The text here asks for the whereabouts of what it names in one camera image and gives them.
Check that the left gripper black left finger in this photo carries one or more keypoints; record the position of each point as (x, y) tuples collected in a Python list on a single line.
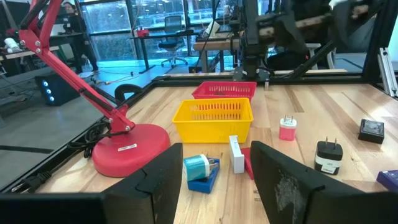
[(140, 202)]

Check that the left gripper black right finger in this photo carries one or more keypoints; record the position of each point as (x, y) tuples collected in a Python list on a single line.
[(295, 199)]

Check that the black white wall charger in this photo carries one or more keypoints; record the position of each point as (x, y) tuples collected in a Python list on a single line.
[(328, 152)]

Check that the red box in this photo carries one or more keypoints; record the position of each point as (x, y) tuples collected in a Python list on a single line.
[(247, 163)]

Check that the small blue box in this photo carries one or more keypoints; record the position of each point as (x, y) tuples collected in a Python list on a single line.
[(202, 185)]

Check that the pink white wall charger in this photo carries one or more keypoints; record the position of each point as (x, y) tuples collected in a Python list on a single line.
[(287, 132)]

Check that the white rectangular charger box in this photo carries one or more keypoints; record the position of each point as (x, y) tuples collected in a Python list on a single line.
[(237, 158)]

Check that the dark blue box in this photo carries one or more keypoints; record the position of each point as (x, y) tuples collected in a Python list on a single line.
[(390, 180)]

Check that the black square charger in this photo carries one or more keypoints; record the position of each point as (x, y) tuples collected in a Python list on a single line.
[(371, 132)]

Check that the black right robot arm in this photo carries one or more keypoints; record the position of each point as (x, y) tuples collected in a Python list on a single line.
[(250, 37)]

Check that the black office desk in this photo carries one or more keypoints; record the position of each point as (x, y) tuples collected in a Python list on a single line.
[(161, 35)]

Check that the black office chair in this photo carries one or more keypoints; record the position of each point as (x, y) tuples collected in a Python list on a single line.
[(172, 25)]

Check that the red desk lamp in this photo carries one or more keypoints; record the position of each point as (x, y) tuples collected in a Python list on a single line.
[(130, 152)]

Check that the yellow plastic basket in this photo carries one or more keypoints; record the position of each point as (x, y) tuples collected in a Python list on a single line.
[(211, 132)]

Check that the black power plug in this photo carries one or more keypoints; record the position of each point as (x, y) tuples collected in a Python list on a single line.
[(34, 181)]

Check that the red plastic basket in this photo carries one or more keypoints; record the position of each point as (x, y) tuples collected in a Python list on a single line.
[(202, 92)]

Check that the black computer tower blue lights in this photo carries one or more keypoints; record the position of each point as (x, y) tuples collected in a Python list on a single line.
[(62, 90)]

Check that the aluminium extrusion bar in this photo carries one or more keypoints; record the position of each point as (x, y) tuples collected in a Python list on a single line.
[(387, 71)]

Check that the red desk item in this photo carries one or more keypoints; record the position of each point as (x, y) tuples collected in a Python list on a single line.
[(143, 32)]

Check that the wooden workbench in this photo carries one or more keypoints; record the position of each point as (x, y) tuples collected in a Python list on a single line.
[(214, 45)]

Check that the person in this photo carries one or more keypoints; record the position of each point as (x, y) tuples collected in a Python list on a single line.
[(77, 28)]

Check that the white paper roll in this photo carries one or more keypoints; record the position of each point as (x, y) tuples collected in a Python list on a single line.
[(12, 44)]

